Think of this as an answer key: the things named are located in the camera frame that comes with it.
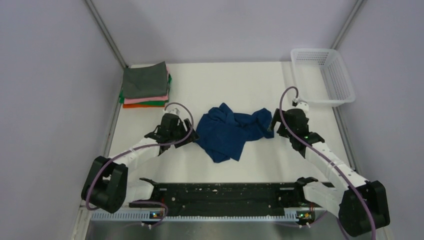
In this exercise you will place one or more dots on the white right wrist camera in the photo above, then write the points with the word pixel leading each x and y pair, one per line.
pixel 300 104

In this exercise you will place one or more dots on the folded orange t shirt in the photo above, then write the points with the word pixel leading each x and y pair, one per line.
pixel 132 106

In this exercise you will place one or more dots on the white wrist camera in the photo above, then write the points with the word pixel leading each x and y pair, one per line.
pixel 175 111
pixel 300 104

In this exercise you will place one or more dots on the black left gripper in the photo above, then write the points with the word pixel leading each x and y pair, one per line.
pixel 188 126

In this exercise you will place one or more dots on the white slotted cable duct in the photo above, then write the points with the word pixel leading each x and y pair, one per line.
pixel 127 215

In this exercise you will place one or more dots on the right aluminium frame post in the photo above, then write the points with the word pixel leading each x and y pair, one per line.
pixel 354 13

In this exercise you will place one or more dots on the white perforated plastic basket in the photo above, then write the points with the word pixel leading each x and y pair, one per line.
pixel 321 76

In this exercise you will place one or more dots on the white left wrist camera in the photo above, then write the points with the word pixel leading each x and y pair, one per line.
pixel 175 111

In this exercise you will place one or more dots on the aluminium frame post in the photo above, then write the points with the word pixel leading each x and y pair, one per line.
pixel 354 13
pixel 105 32

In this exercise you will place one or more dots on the folded grey t shirt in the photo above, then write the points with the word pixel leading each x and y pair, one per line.
pixel 158 68

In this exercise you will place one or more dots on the folded pink t shirt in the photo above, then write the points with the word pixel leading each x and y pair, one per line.
pixel 145 85

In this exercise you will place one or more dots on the left aluminium frame post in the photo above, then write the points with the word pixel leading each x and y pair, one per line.
pixel 105 32

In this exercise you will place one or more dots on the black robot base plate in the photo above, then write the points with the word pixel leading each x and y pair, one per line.
pixel 227 199

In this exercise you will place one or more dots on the folded green t shirt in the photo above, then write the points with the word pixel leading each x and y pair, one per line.
pixel 155 102

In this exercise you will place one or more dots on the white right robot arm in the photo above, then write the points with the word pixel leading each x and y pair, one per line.
pixel 360 205

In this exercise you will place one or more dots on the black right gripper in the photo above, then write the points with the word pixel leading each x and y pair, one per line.
pixel 276 118

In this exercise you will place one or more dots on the dark blue t shirt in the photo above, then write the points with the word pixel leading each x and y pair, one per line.
pixel 223 133

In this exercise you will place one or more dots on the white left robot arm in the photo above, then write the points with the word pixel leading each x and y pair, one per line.
pixel 106 184

